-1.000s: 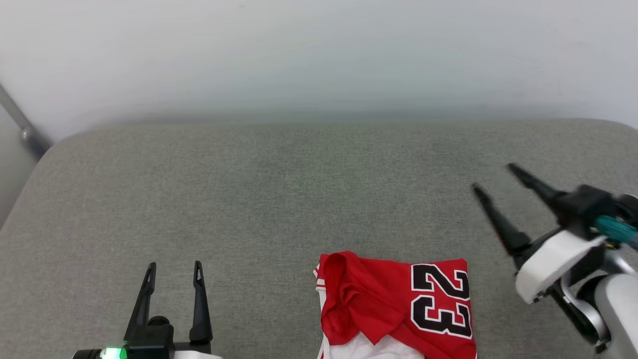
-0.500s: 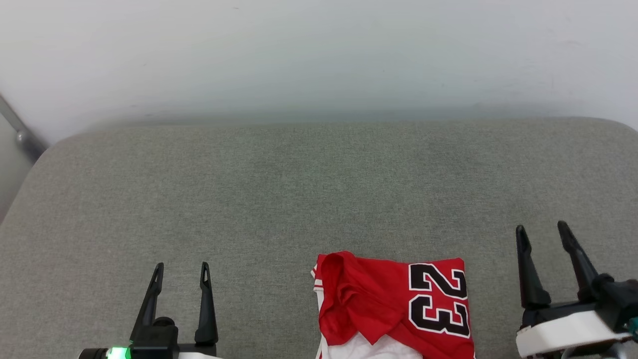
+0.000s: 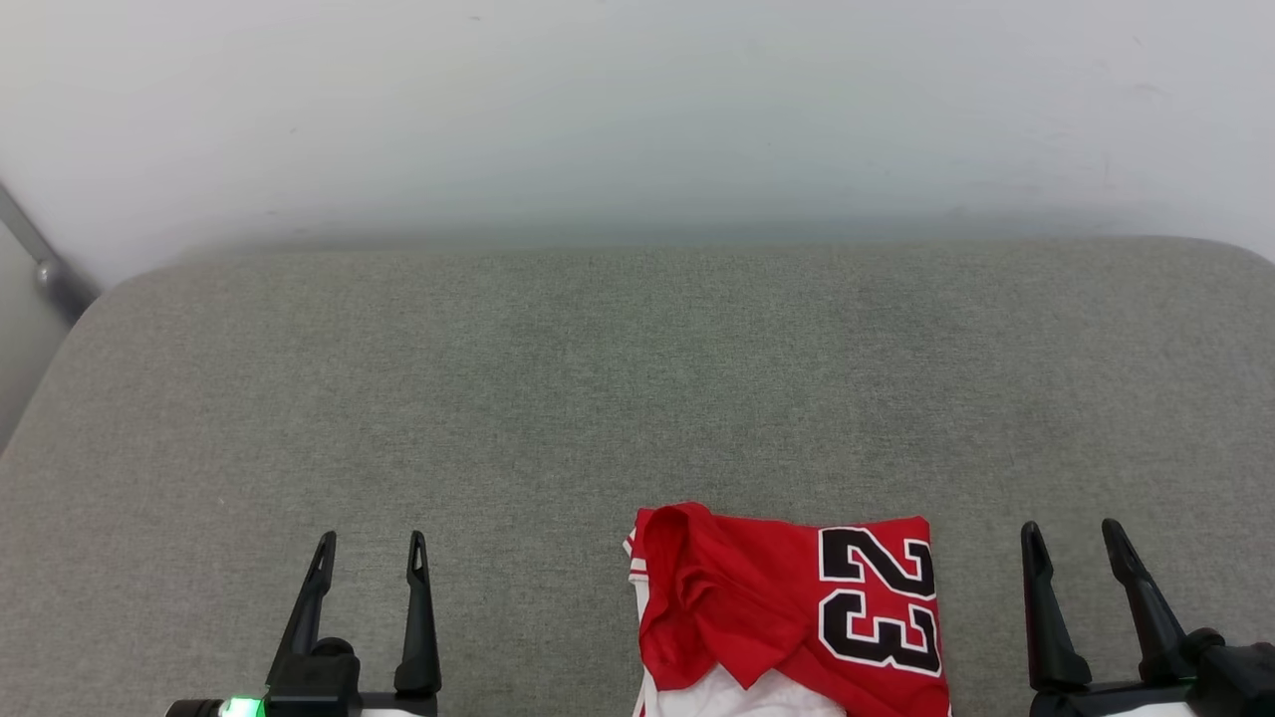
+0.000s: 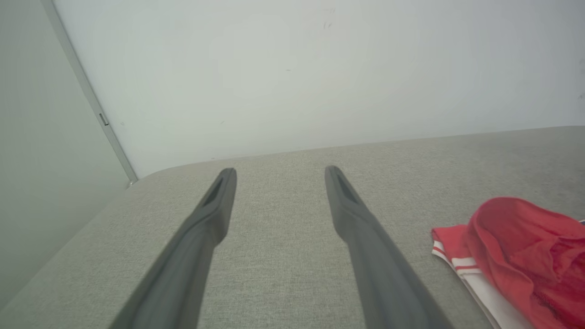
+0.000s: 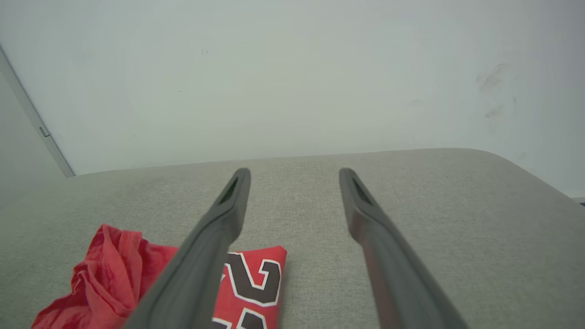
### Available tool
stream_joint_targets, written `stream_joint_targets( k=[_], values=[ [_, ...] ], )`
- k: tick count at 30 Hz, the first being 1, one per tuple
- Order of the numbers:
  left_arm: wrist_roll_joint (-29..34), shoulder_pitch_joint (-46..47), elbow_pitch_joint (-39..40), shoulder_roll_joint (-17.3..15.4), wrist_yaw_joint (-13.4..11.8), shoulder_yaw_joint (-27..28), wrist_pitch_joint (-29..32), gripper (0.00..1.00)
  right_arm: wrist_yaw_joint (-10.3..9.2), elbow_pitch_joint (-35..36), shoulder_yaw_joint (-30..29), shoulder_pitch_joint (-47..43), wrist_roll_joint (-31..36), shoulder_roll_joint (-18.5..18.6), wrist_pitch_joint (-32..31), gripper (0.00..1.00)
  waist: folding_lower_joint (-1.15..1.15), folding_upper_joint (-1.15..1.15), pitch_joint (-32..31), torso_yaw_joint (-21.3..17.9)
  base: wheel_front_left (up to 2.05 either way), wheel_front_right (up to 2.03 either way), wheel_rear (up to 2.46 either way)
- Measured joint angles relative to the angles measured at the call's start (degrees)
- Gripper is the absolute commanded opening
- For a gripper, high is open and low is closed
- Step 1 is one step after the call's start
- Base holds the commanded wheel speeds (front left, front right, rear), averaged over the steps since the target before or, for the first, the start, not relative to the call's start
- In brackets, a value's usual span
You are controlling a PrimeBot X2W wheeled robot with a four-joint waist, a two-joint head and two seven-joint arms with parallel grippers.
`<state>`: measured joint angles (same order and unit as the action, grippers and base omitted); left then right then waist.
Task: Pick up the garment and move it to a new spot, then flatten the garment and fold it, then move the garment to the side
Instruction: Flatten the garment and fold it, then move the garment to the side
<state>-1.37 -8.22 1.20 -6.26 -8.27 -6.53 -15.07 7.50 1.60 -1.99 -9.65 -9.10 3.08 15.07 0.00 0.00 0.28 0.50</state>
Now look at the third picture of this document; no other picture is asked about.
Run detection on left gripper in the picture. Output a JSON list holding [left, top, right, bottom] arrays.
[[267, 531, 442, 717]]

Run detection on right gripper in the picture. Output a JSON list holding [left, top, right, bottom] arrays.
[[1021, 518, 1201, 717]]

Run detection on red basketball jersey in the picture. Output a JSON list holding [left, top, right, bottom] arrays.
[[625, 503, 952, 717]]

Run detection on black cylinder with green light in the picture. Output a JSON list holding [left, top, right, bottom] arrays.
[[164, 697, 265, 717]]

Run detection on grey fabric sofa cushion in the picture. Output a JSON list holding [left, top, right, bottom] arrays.
[[0, 236, 1275, 717]]

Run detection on grey metal bar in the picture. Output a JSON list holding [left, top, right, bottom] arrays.
[[0, 184, 101, 322]]

